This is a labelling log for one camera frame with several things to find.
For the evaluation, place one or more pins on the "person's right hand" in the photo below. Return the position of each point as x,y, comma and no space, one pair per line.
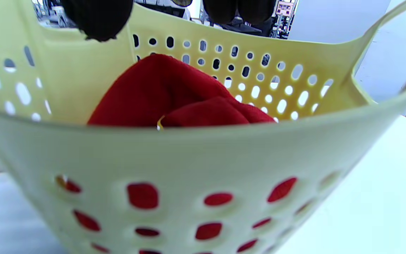
97,17

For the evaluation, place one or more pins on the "red towel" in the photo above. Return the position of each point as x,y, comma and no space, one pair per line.
160,91

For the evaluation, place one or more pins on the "yellow perforated plastic basket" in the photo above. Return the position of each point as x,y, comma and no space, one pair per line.
189,151

